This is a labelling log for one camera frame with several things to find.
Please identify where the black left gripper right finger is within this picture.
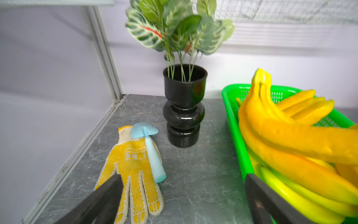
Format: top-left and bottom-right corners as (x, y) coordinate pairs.
(244, 174), (313, 224)

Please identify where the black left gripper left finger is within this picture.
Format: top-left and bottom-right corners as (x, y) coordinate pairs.
(57, 174), (124, 224)

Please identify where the orange-yellow banana bunch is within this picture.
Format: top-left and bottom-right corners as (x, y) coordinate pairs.
(238, 69), (358, 205)

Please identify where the yellow banana bunch in basket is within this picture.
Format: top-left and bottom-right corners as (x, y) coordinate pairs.
(249, 152), (358, 224)

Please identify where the yellow knitted work glove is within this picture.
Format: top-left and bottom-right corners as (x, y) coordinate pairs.
(95, 126), (165, 224)

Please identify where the green plastic basket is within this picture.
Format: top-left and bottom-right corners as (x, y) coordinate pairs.
(221, 83), (358, 224)

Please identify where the green variegated artificial plant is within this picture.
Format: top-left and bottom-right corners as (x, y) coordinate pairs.
(125, 1), (235, 82)

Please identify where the aluminium frame profile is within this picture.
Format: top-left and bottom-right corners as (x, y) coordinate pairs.
(21, 6), (124, 224)

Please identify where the white wire wall shelf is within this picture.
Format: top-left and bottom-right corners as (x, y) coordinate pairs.
(214, 0), (358, 25)

